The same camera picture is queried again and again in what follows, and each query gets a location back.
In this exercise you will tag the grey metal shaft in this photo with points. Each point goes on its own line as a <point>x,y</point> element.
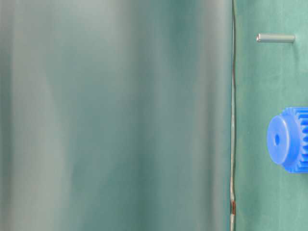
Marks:
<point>275,38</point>

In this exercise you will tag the blue plastic gear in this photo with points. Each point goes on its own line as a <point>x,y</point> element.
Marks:
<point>287,139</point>

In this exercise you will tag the green table mat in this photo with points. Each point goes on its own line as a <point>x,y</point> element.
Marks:
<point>269,77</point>

